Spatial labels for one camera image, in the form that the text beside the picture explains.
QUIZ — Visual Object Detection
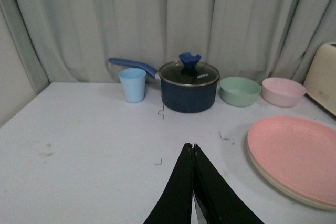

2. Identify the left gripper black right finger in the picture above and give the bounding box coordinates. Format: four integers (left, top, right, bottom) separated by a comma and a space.
192, 144, 262, 223

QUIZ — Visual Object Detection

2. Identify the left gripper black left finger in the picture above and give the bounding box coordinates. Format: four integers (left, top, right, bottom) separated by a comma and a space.
145, 143, 194, 223

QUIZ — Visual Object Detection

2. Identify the pink plate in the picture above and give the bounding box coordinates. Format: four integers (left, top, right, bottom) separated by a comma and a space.
247, 116, 335, 206

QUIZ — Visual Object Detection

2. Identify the beige plate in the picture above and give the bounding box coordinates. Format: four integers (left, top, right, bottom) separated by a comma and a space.
247, 147, 335, 212

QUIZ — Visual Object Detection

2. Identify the dark blue saucepan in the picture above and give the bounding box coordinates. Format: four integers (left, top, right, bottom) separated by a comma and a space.
108, 58, 219, 113

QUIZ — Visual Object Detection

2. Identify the green bowl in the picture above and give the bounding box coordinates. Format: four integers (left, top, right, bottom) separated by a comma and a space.
219, 77, 261, 107

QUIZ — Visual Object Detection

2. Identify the pink bowl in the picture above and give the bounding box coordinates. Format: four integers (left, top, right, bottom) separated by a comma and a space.
262, 77, 306, 108

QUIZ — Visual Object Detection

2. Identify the light blue cup left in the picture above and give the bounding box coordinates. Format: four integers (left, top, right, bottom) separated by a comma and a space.
119, 68, 146, 103

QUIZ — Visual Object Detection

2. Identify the glass pot lid blue knob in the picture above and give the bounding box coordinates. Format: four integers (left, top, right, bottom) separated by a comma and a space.
159, 52, 220, 87

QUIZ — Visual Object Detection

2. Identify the cream toaster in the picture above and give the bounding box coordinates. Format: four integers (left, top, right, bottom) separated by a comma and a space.
304, 42, 335, 115

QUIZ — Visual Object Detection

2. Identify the grey curtain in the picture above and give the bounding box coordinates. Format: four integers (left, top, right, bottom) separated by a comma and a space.
1, 0, 335, 124

